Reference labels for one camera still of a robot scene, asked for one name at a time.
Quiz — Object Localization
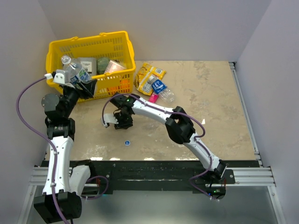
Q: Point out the pink packet in basket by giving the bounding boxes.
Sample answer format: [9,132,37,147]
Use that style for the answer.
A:
[104,60,126,74]

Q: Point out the pink cardboard box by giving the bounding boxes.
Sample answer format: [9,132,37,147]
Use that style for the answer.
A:
[149,93,159,104]

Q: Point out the clear bottle white green label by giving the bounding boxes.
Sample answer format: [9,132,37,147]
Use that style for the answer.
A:
[61,55,92,85]

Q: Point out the orange item in basket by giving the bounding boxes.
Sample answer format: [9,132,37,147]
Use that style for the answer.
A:
[110,79,130,94]

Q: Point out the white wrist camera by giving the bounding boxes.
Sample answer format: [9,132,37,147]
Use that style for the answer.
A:
[44,70,70,85]
[101,113,119,128]

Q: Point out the grey box with label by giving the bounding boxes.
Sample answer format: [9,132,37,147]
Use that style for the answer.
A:
[78,57,97,76]

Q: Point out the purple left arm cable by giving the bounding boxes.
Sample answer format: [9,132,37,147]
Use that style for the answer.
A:
[16,77,71,224]

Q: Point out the yellow plastic shopping basket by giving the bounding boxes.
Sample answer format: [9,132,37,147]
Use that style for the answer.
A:
[46,31,136,100]

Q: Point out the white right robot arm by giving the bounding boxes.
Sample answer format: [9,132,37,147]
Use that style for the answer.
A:
[109,93,227,183]

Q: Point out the yellow snack bag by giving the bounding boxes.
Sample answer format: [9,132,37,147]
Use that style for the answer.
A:
[134,63,166,96]

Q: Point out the green round item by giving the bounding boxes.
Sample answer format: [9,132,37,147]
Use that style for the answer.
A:
[96,57,110,75]

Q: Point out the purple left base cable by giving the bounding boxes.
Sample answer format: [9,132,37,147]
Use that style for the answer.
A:
[78,176,110,201]

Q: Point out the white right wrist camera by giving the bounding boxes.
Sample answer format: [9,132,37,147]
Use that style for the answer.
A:
[101,113,119,128]

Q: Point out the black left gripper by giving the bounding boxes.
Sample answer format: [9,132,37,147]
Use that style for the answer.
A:
[61,77,97,118]

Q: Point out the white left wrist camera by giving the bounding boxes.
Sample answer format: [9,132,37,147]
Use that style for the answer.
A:
[44,70,70,85]

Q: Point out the aluminium rail frame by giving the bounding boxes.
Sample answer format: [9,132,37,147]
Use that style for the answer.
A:
[17,62,287,224]

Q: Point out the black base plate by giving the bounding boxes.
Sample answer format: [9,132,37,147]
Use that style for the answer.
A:
[42,160,235,196]

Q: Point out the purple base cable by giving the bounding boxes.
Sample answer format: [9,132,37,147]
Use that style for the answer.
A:
[78,176,110,201]
[189,174,228,202]

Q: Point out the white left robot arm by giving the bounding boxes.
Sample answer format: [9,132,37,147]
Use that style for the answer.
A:
[34,80,97,224]

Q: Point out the clear bottle blue label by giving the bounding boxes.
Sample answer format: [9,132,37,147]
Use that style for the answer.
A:
[147,75,175,103]

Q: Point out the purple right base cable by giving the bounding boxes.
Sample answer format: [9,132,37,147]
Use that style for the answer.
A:
[189,174,228,202]

